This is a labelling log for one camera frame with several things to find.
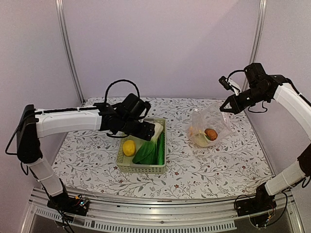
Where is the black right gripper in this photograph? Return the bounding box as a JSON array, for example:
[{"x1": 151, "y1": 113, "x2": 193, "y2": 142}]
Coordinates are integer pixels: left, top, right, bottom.
[{"x1": 220, "y1": 85, "x2": 269, "y2": 114}]

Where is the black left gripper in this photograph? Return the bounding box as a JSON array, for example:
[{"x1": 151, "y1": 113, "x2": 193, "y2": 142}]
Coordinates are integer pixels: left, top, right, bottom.
[{"x1": 121, "y1": 118, "x2": 156, "y2": 141}]

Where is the yellow lemon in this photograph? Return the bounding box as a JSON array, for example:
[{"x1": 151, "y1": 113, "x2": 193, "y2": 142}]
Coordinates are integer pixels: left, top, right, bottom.
[
  {"x1": 122, "y1": 140, "x2": 136, "y2": 157},
  {"x1": 190, "y1": 133, "x2": 210, "y2": 147}
]

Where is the clear zip top bag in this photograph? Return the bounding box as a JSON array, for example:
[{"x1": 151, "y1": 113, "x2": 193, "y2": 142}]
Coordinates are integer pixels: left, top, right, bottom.
[{"x1": 188, "y1": 103, "x2": 233, "y2": 148}]

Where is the brown potato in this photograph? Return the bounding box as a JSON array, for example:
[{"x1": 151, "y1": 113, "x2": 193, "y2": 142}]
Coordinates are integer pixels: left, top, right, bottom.
[{"x1": 204, "y1": 129, "x2": 218, "y2": 141}]

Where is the green white bok choy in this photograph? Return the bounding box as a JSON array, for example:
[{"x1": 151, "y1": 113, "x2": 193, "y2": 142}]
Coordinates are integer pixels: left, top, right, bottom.
[{"x1": 132, "y1": 123, "x2": 164, "y2": 165}]

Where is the yellow orange mango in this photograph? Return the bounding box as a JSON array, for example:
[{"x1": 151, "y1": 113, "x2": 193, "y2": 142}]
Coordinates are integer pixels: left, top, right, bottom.
[{"x1": 189, "y1": 126, "x2": 198, "y2": 136}]

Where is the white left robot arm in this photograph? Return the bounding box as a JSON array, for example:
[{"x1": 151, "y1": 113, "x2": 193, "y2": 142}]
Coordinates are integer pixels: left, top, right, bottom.
[{"x1": 16, "y1": 93, "x2": 155, "y2": 211}]

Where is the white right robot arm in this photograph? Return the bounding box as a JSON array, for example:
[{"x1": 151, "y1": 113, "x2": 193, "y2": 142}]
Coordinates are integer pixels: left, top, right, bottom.
[{"x1": 219, "y1": 74, "x2": 311, "y2": 212}]

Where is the dark green cucumber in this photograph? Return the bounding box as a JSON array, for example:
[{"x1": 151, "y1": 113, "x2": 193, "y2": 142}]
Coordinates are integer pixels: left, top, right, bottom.
[{"x1": 157, "y1": 132, "x2": 165, "y2": 165}]

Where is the pale green perforated basket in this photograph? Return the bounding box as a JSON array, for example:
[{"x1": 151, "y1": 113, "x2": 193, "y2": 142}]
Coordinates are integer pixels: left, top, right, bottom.
[{"x1": 116, "y1": 118, "x2": 167, "y2": 174}]

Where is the floral tablecloth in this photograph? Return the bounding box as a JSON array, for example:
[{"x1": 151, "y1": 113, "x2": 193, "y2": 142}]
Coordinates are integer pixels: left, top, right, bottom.
[{"x1": 52, "y1": 98, "x2": 272, "y2": 199}]

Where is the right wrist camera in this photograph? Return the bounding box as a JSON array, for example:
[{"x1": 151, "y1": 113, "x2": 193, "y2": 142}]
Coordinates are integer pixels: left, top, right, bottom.
[{"x1": 219, "y1": 76, "x2": 241, "y2": 96}]

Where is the right black camera cable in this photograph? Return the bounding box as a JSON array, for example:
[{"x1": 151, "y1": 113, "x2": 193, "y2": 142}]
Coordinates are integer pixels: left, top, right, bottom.
[{"x1": 227, "y1": 69, "x2": 246, "y2": 81}]

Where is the left black looped cable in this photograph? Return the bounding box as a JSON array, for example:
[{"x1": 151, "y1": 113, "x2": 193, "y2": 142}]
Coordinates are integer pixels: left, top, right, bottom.
[{"x1": 104, "y1": 79, "x2": 141, "y2": 104}]

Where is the aluminium front rail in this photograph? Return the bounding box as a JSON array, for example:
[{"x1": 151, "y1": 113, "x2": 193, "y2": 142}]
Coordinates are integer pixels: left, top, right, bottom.
[{"x1": 20, "y1": 188, "x2": 304, "y2": 233}]

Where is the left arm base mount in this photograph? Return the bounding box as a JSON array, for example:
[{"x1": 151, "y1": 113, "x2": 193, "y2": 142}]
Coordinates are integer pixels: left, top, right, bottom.
[{"x1": 47, "y1": 192, "x2": 90, "y2": 216}]

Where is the right aluminium corner post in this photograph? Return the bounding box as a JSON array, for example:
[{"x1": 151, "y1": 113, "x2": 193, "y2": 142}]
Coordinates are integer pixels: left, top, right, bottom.
[{"x1": 249, "y1": 0, "x2": 267, "y2": 64}]

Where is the aluminium corner post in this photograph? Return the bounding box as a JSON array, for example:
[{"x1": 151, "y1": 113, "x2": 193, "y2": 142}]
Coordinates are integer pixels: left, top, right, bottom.
[
  {"x1": 55, "y1": 0, "x2": 85, "y2": 104},
  {"x1": 249, "y1": 0, "x2": 267, "y2": 64}
]

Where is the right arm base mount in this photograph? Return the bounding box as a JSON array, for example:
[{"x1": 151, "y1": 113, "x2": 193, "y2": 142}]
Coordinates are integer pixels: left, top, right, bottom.
[{"x1": 234, "y1": 183, "x2": 276, "y2": 228}]

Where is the left aluminium corner post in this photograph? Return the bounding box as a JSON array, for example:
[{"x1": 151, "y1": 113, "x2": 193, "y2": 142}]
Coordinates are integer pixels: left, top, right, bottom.
[{"x1": 55, "y1": 0, "x2": 85, "y2": 104}]

